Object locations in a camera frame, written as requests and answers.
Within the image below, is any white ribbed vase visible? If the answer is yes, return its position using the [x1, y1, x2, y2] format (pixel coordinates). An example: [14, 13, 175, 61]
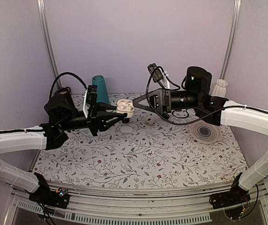
[212, 79, 228, 97]

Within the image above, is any metal frame post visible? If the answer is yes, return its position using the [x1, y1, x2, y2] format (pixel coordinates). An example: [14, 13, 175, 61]
[220, 0, 242, 80]
[37, 0, 59, 79]

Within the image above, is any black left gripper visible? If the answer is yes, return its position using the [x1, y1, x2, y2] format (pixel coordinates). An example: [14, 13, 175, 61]
[60, 100, 125, 136]

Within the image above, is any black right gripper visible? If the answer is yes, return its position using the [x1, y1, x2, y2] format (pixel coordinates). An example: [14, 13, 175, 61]
[131, 88, 202, 115]

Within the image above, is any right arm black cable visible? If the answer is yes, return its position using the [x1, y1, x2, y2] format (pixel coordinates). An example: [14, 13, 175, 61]
[145, 70, 268, 126]

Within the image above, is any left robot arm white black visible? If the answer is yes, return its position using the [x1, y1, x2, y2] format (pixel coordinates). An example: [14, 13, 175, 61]
[0, 93, 128, 203]

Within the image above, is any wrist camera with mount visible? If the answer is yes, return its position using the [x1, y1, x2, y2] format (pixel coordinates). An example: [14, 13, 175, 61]
[147, 63, 170, 89]
[83, 85, 97, 118]

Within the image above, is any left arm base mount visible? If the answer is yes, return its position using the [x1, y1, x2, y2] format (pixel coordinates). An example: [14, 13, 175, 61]
[29, 172, 70, 209]

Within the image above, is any black earbud case left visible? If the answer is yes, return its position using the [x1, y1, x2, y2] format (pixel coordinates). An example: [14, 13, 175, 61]
[122, 118, 130, 123]

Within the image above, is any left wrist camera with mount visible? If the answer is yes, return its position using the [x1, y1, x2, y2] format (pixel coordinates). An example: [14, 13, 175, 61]
[83, 85, 97, 118]

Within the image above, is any white round earbud case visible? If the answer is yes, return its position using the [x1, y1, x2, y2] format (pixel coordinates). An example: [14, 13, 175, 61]
[116, 99, 135, 118]

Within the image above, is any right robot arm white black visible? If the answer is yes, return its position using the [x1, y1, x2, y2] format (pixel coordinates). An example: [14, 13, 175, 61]
[133, 66, 268, 204]

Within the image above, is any metal front rail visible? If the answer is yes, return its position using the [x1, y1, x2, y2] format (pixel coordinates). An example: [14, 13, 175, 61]
[4, 182, 268, 225]

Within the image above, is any left metal frame post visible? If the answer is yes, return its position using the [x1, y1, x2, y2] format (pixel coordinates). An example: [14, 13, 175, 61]
[37, 0, 59, 79]

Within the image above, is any teal tapered vase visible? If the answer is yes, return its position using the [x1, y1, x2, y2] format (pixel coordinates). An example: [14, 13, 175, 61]
[92, 75, 109, 104]

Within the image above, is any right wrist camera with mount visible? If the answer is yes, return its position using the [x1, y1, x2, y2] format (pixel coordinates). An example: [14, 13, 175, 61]
[147, 63, 170, 89]

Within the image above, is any right metal frame post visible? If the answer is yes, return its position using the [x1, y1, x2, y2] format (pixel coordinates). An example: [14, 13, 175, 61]
[220, 0, 242, 80]

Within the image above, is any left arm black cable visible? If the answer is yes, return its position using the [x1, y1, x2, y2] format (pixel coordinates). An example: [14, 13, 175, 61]
[50, 72, 89, 97]

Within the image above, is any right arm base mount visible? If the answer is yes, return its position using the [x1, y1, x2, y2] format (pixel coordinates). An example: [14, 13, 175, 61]
[209, 173, 251, 209]

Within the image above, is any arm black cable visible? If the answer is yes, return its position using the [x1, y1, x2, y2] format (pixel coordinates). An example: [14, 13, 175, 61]
[50, 72, 89, 97]
[145, 70, 268, 126]

